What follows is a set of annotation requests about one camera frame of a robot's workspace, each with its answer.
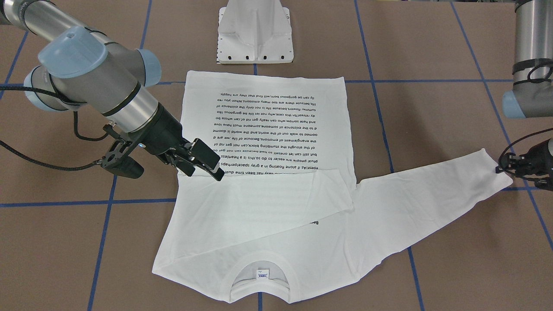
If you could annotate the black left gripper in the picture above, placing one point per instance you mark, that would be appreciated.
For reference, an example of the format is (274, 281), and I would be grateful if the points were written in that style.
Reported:
(540, 158)

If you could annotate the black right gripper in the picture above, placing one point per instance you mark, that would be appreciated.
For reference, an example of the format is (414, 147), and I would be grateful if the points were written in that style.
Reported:
(163, 134)

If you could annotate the white long-sleeve printed shirt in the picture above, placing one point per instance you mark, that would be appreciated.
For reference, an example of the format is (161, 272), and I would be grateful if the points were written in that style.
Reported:
(289, 217)

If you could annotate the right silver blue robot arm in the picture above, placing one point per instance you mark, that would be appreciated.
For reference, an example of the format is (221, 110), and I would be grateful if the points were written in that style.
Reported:
(82, 66)

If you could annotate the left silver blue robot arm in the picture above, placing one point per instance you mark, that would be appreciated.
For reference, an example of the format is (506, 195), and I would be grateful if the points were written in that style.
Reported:
(532, 92)

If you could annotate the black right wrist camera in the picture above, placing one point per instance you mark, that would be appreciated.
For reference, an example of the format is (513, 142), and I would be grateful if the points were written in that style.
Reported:
(117, 160)

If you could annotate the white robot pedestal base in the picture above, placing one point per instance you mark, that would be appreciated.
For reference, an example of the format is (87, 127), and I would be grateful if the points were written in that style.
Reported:
(254, 31)

